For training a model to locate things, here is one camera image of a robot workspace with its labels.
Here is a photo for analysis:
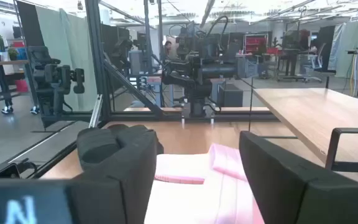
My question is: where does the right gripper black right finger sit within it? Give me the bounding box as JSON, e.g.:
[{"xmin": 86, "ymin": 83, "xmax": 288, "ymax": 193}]
[{"xmin": 239, "ymin": 130, "xmax": 358, "ymax": 224}]

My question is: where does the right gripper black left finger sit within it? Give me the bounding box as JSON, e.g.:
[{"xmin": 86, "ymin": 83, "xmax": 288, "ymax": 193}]
[{"xmin": 70, "ymin": 123, "xmax": 165, "ymax": 224}]

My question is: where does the person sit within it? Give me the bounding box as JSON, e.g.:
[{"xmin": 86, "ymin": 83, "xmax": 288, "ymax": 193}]
[{"xmin": 162, "ymin": 40, "xmax": 176, "ymax": 60}]

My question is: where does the black box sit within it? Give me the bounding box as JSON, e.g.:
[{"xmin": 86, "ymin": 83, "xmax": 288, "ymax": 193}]
[{"xmin": 218, "ymin": 83, "xmax": 244, "ymax": 108}]

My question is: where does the red storage rack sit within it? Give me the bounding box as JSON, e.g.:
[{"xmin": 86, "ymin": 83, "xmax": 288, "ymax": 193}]
[{"xmin": 243, "ymin": 33, "xmax": 269, "ymax": 55}]

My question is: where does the black machine on stand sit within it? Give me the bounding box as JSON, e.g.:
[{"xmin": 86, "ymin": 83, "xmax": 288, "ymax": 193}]
[{"xmin": 28, "ymin": 45, "xmax": 86, "ymax": 127}]

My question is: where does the pale green curtain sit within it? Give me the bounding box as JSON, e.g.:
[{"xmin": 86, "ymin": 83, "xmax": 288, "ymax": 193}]
[{"xmin": 35, "ymin": 6, "xmax": 98, "ymax": 112}]

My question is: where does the red bin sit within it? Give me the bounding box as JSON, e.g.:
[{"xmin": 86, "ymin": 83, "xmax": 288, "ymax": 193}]
[{"xmin": 14, "ymin": 79, "xmax": 29, "ymax": 93}]

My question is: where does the white office chair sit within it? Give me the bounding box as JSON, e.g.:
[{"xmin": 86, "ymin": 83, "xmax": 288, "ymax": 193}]
[{"xmin": 303, "ymin": 42, "xmax": 337, "ymax": 83}]

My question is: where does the small green potted plant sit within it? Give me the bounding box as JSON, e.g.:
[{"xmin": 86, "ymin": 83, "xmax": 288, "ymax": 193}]
[{"xmin": 7, "ymin": 47, "xmax": 20, "ymax": 62}]

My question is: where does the wooden side table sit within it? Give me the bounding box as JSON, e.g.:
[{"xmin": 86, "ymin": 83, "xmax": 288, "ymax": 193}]
[{"xmin": 0, "ymin": 59, "xmax": 31, "ymax": 107}]

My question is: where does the grey curtain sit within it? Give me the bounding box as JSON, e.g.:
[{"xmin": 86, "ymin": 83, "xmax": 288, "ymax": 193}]
[{"xmin": 328, "ymin": 20, "xmax": 358, "ymax": 78}]

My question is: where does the black aluminium table frame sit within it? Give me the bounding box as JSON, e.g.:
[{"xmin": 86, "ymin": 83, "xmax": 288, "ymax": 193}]
[{"xmin": 0, "ymin": 0, "xmax": 279, "ymax": 180}]

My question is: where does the wooden shelf black metal frame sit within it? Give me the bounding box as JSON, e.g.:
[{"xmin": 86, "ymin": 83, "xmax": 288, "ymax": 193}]
[{"xmin": 252, "ymin": 88, "xmax": 358, "ymax": 186}]

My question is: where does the small black camera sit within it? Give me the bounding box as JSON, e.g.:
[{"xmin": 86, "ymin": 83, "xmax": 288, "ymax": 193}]
[{"xmin": 0, "ymin": 158, "xmax": 39, "ymax": 180}]

